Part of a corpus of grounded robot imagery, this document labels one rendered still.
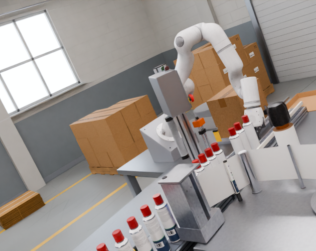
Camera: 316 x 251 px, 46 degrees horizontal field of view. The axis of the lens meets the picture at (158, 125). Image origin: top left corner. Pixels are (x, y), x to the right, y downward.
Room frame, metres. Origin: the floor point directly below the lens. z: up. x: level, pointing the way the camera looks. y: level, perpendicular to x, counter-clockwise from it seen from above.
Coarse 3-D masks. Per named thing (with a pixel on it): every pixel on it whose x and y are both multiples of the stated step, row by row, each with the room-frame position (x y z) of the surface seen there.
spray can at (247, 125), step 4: (244, 116) 1.84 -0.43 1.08; (244, 120) 1.83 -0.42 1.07; (248, 120) 1.83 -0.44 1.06; (244, 124) 1.83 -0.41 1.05; (248, 124) 1.82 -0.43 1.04; (252, 124) 1.83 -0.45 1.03; (244, 128) 1.84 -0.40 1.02; (248, 128) 1.82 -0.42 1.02; (252, 128) 1.82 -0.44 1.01; (248, 132) 1.82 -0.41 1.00; (252, 132) 1.82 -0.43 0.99; (248, 136) 1.83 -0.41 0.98; (252, 136) 1.82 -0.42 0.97; (256, 136) 1.83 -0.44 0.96; (252, 140) 1.82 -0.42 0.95; (256, 140) 1.82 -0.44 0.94; (252, 144) 1.83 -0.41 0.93; (256, 144) 1.82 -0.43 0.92; (252, 148) 1.83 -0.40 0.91; (256, 148) 1.82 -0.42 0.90
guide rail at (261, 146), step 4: (300, 104) 2.18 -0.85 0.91; (296, 108) 2.13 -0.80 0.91; (292, 112) 2.09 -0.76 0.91; (272, 132) 1.91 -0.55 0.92; (268, 136) 1.88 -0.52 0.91; (272, 136) 1.89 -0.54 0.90; (264, 140) 1.85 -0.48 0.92; (268, 140) 1.86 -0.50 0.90; (260, 144) 1.82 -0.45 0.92; (264, 144) 1.82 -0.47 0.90
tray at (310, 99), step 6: (294, 96) 2.51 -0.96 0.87; (300, 96) 2.53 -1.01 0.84; (306, 96) 2.50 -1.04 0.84; (312, 96) 2.46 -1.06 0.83; (288, 102) 2.44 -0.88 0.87; (294, 102) 2.49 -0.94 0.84; (306, 102) 2.39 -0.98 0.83; (312, 102) 2.34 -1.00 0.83; (288, 108) 2.41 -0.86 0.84; (312, 108) 2.24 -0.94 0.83
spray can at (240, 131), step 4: (236, 124) 1.77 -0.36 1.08; (236, 128) 1.77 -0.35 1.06; (240, 128) 1.77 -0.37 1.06; (236, 132) 1.77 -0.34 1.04; (240, 132) 1.76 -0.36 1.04; (244, 132) 1.76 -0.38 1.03; (240, 136) 1.76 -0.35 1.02; (244, 136) 1.76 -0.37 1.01; (244, 140) 1.76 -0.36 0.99; (248, 140) 1.77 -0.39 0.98; (244, 144) 1.76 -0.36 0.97; (248, 144) 1.76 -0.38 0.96; (244, 148) 1.76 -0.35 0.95; (248, 148) 1.76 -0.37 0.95
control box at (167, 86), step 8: (160, 72) 1.70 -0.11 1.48; (168, 72) 1.58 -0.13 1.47; (176, 72) 1.59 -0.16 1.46; (152, 80) 1.67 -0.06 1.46; (160, 80) 1.57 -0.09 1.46; (168, 80) 1.58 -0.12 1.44; (176, 80) 1.58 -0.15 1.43; (160, 88) 1.57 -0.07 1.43; (168, 88) 1.58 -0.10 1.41; (176, 88) 1.58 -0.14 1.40; (160, 96) 1.63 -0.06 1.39; (168, 96) 1.57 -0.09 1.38; (176, 96) 1.58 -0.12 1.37; (184, 96) 1.58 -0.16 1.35; (160, 104) 1.71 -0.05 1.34; (168, 104) 1.57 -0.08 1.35; (176, 104) 1.58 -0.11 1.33; (184, 104) 1.58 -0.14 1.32; (168, 112) 1.60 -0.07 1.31; (176, 112) 1.58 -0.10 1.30; (184, 112) 1.58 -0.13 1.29
